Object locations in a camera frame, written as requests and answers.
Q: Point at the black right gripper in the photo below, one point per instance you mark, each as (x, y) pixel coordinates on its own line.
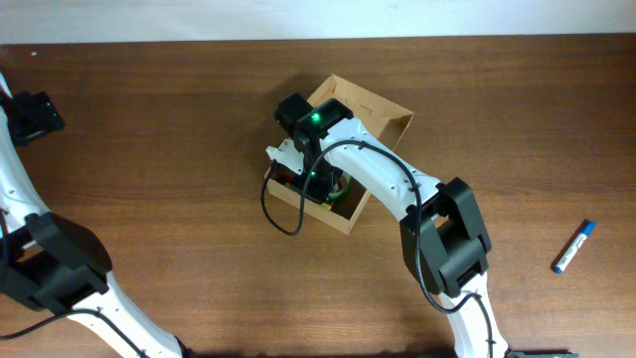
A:
(317, 189)

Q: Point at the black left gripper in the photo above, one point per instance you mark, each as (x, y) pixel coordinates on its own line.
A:
(41, 113)

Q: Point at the green tape roll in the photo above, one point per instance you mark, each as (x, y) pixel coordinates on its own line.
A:
(344, 191)

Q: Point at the cardboard box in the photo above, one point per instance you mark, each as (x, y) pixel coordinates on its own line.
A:
(386, 120)

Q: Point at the blue white marker pen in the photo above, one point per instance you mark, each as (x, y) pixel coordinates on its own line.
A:
(573, 246)

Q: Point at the yellow highlighter marker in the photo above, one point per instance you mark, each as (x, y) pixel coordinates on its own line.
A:
(325, 204)

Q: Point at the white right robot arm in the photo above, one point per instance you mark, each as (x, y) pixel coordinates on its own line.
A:
(444, 239)

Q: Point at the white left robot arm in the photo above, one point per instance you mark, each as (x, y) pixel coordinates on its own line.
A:
(49, 262)

